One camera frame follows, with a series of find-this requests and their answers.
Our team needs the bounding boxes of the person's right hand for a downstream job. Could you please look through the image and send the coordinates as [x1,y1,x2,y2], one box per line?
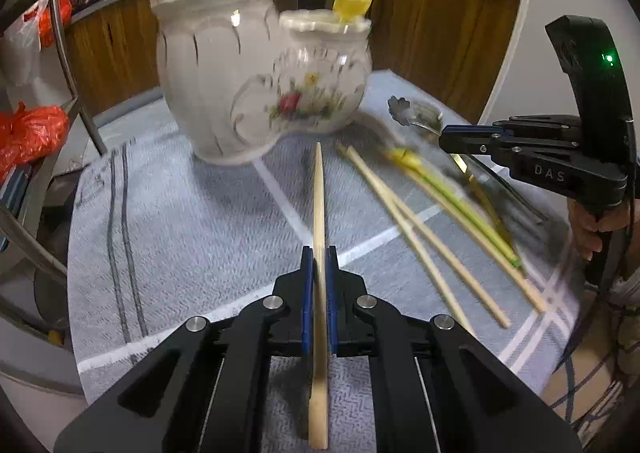
[567,198,631,265]

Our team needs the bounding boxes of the wooden kitchen counter cabinet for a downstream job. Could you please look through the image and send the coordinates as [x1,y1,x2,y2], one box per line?
[65,0,526,124]

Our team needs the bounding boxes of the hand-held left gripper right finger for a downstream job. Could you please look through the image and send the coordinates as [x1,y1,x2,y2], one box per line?
[326,245,583,453]

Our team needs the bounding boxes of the grey striped tablecloth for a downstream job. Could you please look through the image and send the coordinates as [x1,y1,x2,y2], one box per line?
[67,70,586,453]

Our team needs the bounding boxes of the small orange plastic bag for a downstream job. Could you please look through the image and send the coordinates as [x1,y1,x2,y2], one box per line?
[36,0,73,49]

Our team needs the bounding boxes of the metal storage rack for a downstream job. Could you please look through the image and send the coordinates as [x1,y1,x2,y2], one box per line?
[0,0,108,344]

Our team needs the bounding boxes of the person's plaid shorts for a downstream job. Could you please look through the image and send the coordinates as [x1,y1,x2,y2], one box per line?
[550,278,640,436]

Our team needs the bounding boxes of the white floral ceramic utensil holder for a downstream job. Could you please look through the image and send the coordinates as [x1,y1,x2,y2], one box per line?
[150,0,373,166]

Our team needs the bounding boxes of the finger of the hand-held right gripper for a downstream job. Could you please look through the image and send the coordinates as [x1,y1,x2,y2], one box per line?
[442,116,583,138]
[440,136,583,161]

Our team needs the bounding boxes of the large orange plastic bag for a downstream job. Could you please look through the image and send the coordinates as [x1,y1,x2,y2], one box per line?
[0,102,71,181]

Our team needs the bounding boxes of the black cable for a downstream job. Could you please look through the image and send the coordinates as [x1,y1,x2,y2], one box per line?
[562,198,640,384]

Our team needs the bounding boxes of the white plastic bag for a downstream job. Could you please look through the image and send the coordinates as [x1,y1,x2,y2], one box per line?
[0,0,43,89]

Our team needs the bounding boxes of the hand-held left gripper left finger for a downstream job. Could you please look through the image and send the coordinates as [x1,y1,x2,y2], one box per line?
[52,245,315,453]

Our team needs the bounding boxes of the yellow-headed green chopstick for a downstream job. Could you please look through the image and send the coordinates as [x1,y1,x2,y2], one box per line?
[400,153,526,274]
[332,0,375,24]
[387,147,523,270]

